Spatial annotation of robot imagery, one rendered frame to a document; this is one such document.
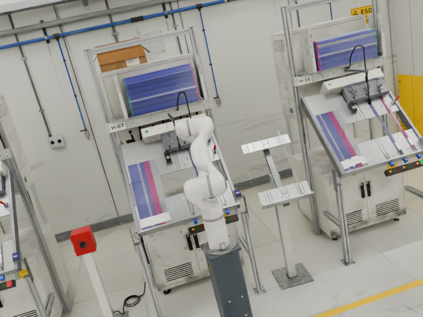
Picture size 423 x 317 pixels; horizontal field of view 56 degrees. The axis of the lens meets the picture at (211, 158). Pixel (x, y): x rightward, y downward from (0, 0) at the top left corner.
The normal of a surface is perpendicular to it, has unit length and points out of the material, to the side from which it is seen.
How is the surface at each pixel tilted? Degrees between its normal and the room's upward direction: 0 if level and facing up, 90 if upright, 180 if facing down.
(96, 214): 90
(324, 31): 90
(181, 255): 90
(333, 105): 44
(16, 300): 90
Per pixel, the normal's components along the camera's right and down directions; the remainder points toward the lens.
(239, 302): 0.32, 0.22
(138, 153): 0.00, -0.51
